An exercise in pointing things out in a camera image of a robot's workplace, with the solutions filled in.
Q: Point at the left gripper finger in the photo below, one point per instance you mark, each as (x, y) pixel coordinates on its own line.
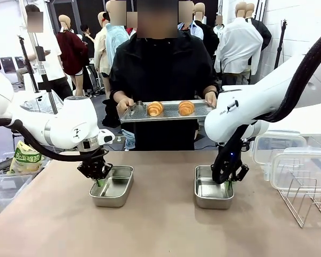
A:
(107, 168)
(87, 171)

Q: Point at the clear plastic storage bin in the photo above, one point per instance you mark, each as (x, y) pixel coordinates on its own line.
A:
(5, 192)
(45, 160)

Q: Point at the person's left forearm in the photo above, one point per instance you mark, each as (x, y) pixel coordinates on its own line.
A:
(210, 89)

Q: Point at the yellow green snack bag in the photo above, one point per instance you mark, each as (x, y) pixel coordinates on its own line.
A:
(26, 160)

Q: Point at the bystander in white shirt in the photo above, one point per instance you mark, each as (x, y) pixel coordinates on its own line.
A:
(50, 61)

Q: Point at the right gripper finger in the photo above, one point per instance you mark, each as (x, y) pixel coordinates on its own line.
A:
(242, 171)
(227, 184)

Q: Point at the person in black jacket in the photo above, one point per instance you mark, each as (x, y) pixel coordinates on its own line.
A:
(163, 72)

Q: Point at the mannequin in light blue jacket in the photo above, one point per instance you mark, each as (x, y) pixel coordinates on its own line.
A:
(117, 42)

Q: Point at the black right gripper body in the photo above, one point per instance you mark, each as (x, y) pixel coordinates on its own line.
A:
(236, 159)

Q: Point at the silver white cloth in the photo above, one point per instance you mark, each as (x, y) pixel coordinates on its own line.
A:
(40, 105)

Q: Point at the mannequin in white shirt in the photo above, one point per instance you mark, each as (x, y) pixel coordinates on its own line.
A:
(238, 45)

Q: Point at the rectangular stainless steel container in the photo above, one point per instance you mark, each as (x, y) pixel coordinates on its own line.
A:
(208, 192)
(115, 187)

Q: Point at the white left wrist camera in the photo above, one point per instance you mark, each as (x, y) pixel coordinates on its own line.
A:
(107, 137)

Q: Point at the black leaning poles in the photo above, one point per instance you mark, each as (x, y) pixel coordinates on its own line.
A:
(260, 10)

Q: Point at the perforated metal baking tray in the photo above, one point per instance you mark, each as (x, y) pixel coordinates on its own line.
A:
(171, 112)

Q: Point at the mannequin in black jacket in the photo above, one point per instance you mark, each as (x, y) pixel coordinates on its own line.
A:
(210, 37)

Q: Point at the clear plastic snap lid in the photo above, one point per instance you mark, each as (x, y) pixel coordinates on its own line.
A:
(275, 144)
(305, 171)

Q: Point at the mannequin in black coat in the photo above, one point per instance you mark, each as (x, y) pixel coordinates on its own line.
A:
(262, 32)

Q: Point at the grey metal tool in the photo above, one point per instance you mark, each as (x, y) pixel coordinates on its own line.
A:
(2, 163)

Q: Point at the person's right hand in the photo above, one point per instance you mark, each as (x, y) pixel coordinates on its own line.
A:
(124, 105)

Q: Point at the black tripod with clamp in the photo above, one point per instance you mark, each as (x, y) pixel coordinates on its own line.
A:
(281, 45)

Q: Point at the mannequin in blue shirt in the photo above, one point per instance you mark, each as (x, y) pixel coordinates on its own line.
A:
(195, 30)

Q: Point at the thin black tripod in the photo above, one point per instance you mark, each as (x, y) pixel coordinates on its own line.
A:
(24, 51)

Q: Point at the bystander with black hair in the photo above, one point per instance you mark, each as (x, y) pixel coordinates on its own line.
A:
(85, 28)

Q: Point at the mannequin in dark red top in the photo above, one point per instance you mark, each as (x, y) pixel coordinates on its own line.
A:
(69, 51)

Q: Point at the black wrist watch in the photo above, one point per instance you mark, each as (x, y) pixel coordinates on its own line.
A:
(215, 92)

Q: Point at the mannequin in red jacket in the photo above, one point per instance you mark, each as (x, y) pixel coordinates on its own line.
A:
(129, 30)

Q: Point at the golden croissant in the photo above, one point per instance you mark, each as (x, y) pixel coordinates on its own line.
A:
(186, 107)
(155, 109)

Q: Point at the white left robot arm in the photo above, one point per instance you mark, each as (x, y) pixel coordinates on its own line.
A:
(69, 123)

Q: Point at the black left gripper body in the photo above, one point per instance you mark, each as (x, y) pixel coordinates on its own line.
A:
(93, 160)

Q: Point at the blue cloth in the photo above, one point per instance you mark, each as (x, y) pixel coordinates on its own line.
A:
(128, 139)

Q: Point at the mannequin in beige shirt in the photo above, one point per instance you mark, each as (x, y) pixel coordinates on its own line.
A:
(100, 48)

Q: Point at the person's right forearm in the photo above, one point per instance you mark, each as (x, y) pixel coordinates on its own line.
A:
(120, 94)

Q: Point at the person's left hand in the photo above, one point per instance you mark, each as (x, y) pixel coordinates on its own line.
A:
(210, 99)

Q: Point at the metal tongs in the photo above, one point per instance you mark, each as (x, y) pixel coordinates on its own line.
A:
(139, 104)

